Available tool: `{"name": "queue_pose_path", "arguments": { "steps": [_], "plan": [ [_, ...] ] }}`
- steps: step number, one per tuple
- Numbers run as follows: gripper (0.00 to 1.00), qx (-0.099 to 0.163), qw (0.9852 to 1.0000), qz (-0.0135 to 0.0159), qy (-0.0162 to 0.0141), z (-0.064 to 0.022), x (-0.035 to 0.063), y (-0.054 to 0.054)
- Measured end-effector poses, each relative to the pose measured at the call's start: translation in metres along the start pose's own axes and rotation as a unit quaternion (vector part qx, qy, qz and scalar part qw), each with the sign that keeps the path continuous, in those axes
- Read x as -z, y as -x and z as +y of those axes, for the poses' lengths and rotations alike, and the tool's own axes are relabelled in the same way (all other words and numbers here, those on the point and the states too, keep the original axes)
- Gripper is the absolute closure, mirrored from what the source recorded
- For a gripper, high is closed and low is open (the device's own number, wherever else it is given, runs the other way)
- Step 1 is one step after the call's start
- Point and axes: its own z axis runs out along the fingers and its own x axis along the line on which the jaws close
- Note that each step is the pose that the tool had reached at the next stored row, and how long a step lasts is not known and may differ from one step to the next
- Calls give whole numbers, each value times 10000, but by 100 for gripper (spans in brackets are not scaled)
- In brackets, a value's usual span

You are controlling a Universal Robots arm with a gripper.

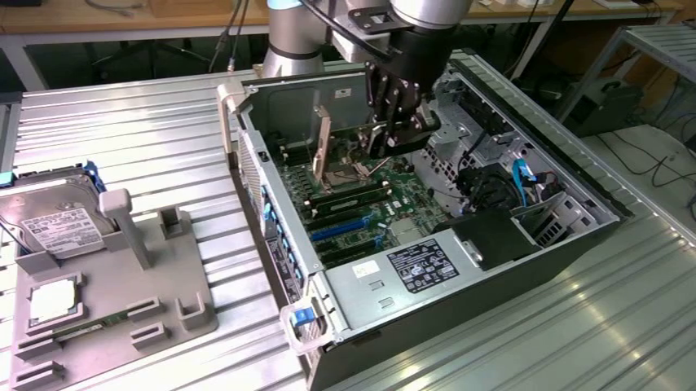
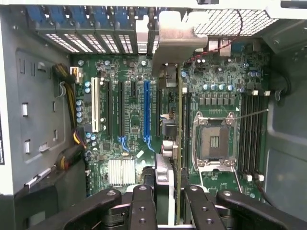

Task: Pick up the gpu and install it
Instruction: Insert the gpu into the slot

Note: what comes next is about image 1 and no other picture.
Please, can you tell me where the green RAM stick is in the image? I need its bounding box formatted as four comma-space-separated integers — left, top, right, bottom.
32, 301, 154, 345

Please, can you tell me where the black RAM module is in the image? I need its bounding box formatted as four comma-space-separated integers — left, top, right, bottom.
313, 191, 394, 221
307, 181, 390, 211

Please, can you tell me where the CPU socket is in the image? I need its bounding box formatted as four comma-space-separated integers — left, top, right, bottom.
319, 161, 377, 191

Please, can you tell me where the hard disk with blue caddy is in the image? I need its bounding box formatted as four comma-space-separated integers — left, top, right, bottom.
0, 160, 108, 261

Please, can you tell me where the clear plastic case handle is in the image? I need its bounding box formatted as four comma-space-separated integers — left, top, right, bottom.
278, 296, 331, 356

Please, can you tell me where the silver power supply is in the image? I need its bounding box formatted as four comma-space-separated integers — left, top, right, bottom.
319, 226, 489, 333

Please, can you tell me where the light grey case handle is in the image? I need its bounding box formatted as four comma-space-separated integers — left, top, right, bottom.
215, 83, 258, 158

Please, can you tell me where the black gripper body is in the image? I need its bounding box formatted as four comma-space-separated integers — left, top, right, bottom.
373, 24, 462, 89

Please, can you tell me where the open PC case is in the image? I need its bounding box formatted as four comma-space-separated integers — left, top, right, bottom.
215, 56, 635, 391

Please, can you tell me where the silver disk bay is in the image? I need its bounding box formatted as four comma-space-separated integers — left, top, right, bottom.
418, 71, 524, 172

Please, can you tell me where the wooden desk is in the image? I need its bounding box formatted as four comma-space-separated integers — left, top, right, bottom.
0, 0, 681, 93

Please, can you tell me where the black chair base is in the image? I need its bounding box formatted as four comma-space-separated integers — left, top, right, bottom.
90, 38, 217, 81

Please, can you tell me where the silver CPU chip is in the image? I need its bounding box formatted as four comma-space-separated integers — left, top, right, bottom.
27, 280, 79, 321

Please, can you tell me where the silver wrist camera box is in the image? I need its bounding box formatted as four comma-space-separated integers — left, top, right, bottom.
330, 7, 416, 64

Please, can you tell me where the black box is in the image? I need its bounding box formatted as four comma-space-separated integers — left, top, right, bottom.
571, 80, 647, 138

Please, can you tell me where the hanging grey cable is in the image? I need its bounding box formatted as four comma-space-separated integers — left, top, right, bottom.
215, 0, 247, 73

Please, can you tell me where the grey parts rack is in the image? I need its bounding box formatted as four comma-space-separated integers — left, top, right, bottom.
10, 187, 219, 391

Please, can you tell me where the green motherboard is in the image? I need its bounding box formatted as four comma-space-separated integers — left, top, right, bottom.
271, 134, 453, 270

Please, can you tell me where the metal slat side table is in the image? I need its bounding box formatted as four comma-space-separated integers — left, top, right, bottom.
581, 23, 696, 123

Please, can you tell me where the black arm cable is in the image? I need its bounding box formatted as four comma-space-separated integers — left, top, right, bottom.
297, 0, 401, 63

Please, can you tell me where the blue expansion slot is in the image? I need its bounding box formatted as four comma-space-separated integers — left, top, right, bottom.
307, 217, 366, 242

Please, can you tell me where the aluminium profile frame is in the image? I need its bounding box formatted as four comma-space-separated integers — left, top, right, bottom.
0, 91, 24, 174

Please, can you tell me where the blue data wire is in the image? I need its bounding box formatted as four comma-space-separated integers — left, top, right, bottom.
509, 157, 533, 209

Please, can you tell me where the black expansion slot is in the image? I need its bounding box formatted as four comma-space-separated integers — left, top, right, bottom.
319, 242, 382, 266

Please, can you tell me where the black air duct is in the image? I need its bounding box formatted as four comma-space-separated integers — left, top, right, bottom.
449, 211, 545, 273

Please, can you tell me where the GPU card with metal bracket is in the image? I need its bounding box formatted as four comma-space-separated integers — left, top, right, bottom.
313, 104, 436, 180

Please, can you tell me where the black wire bundle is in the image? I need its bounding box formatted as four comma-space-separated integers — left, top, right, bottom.
456, 165, 517, 215

